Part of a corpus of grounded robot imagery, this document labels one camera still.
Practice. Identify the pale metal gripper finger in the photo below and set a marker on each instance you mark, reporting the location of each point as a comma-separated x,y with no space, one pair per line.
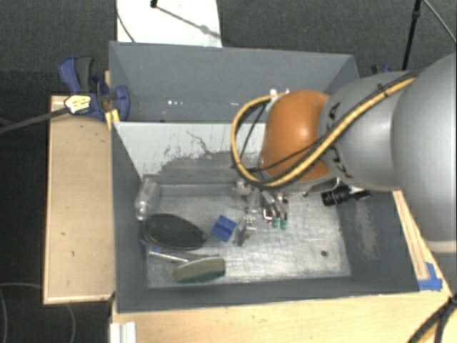
240,236
251,222

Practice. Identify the tan and green sponge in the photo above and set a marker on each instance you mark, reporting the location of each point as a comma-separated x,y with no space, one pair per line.
200,270

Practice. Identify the black cylinder on white bracket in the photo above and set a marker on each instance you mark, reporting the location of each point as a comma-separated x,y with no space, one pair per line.
333,196

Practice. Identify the blue block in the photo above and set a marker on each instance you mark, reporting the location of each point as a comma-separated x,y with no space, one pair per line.
223,228

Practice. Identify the grey metal bin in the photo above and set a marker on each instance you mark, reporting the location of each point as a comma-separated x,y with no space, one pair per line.
200,84

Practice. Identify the pale wood board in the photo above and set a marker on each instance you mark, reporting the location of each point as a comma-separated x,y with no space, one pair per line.
80,198

